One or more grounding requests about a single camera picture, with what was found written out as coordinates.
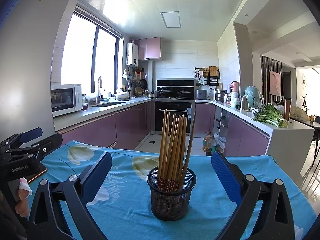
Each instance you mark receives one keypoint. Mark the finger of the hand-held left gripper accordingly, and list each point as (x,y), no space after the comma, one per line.
(51,141)
(31,133)

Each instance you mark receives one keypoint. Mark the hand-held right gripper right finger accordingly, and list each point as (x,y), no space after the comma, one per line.
(225,177)

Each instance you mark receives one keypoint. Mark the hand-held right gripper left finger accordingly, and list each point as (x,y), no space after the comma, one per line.
(100,172)

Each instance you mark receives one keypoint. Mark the bunch of wooden chopsticks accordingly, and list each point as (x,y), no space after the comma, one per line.
(172,150)

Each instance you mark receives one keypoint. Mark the black mesh utensil holder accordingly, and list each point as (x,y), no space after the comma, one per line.
(170,205)

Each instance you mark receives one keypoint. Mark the person's left hand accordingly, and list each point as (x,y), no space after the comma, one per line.
(22,208)

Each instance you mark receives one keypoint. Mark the dark cooking oil bottle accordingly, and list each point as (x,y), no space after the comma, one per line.
(212,147)

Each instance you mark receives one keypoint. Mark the white plastic bag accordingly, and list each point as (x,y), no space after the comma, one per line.
(221,142)

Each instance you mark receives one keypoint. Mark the yellow cooking oil bottle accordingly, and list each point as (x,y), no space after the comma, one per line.
(206,143)

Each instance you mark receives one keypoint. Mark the purple base cabinet run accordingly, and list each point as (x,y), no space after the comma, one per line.
(125,125)
(245,140)

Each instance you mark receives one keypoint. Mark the white microwave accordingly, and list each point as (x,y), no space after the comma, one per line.
(62,100)

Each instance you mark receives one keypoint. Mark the blue floral tablecloth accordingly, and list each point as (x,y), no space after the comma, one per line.
(130,205)

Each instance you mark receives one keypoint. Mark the grey refrigerator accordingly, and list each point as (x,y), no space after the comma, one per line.
(32,67)

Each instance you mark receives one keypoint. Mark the steel sink faucet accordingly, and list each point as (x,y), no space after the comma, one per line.
(100,90)

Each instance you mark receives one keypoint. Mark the steel vacuum flask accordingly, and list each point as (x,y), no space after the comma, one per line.
(244,103)

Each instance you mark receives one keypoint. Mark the bunch of green vegetables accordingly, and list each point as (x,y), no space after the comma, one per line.
(268,115)

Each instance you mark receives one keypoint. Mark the black built-in oven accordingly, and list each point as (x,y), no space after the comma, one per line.
(158,120)

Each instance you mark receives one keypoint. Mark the white bowl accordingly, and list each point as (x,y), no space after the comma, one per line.
(122,96)

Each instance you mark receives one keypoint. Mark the steel stock pot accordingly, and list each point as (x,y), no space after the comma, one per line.
(220,95)

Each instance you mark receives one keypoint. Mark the mint green air fryer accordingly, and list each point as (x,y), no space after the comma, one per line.
(251,93)

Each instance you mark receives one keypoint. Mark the kitchen window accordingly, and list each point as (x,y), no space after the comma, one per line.
(77,55)

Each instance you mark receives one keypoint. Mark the pink electric kettle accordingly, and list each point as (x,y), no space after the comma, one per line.
(235,87)

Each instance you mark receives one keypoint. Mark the dining chair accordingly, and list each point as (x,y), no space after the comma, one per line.
(313,155)

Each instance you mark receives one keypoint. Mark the brown tumbler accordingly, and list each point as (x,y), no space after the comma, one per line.
(287,108)

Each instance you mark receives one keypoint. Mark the black pot with glass lid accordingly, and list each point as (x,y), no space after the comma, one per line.
(184,93)
(163,92)

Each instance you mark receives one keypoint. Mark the dining table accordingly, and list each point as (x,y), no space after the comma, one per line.
(307,123)

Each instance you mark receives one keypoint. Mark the hanging frying pan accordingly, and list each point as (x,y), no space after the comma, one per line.
(143,83)

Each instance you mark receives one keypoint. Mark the wooden cutting board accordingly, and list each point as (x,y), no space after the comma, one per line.
(213,71)

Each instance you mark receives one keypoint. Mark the black stove hood unit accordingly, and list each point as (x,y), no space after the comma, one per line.
(175,83)

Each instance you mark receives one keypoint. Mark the dark wooden slat screen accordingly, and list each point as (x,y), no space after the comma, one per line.
(265,75)

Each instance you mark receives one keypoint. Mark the white water heater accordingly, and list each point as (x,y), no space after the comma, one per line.
(132,53)

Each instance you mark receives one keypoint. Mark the ceiling light panel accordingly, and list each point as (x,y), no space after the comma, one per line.
(170,19)

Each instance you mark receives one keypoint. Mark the black wall rack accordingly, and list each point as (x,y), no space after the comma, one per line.
(212,81)

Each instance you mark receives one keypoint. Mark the pink wall picture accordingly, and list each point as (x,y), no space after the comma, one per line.
(275,83)

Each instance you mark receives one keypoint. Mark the wall ornament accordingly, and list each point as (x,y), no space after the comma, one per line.
(303,81)

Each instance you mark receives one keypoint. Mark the purple wall cabinet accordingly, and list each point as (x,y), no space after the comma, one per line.
(150,48)

